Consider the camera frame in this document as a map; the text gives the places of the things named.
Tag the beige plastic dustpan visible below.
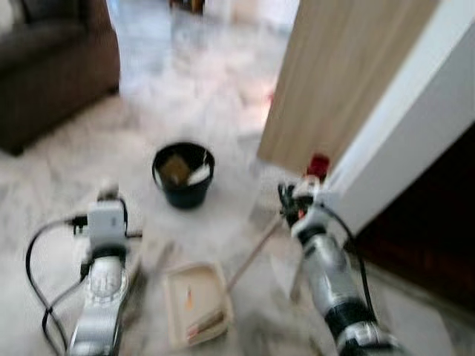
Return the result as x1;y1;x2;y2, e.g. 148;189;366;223
161;219;286;349

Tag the red and gold container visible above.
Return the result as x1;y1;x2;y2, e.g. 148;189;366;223
306;154;332;181

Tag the black plastic bucket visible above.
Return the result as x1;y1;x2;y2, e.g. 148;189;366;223
151;142;217;211

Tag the brown cardboard piece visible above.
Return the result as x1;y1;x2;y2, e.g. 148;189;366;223
159;154;194;188

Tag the white paper scrap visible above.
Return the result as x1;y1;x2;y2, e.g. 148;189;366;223
186;165;213;186

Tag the light wooden cabinet panel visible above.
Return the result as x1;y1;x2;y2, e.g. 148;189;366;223
257;0;442;176

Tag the dark brown wooden cabinet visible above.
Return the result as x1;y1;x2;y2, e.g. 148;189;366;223
355;122;475;316

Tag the dark brown sofa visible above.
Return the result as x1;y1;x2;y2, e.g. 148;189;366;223
0;0;122;156

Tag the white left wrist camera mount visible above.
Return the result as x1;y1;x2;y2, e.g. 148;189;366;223
87;199;125;249

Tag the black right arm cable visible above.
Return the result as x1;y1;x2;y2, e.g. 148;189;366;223
319;204;370;297

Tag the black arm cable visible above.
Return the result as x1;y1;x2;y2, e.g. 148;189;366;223
41;260;94;349
26;217;90;349
319;204;370;297

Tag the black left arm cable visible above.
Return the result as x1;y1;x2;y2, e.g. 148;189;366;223
41;260;94;349
26;217;90;349

